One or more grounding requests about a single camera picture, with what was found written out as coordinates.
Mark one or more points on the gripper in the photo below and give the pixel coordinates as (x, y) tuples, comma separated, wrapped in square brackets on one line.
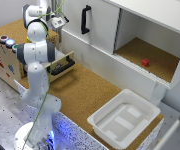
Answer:
[(58, 22)]

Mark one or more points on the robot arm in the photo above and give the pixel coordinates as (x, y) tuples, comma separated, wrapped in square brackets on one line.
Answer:
[(36, 83)]

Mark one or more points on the wooden drawer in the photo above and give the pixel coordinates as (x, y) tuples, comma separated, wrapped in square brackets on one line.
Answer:
[(61, 56)]

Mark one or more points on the wooden drawer box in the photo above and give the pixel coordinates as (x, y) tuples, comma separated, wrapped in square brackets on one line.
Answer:
[(5, 71)]

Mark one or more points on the yellow block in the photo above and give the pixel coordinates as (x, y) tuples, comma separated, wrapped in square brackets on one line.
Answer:
[(28, 40)]

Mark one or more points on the white sliding door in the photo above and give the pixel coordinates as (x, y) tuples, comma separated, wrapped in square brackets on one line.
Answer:
[(101, 26)]

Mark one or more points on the green button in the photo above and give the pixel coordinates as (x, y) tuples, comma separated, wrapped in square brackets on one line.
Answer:
[(15, 47)]

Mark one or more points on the blue button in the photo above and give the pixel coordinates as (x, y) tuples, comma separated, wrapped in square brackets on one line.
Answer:
[(10, 42)]

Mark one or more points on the red button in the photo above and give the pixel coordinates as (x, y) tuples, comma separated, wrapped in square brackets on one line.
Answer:
[(4, 38)]

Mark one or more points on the white cabinet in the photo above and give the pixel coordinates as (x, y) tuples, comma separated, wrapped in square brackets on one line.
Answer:
[(100, 63)]

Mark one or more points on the pink block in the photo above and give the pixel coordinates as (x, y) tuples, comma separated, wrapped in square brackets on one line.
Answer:
[(145, 62)]

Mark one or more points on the white plastic box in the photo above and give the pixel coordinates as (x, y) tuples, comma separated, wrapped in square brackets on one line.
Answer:
[(123, 120)]

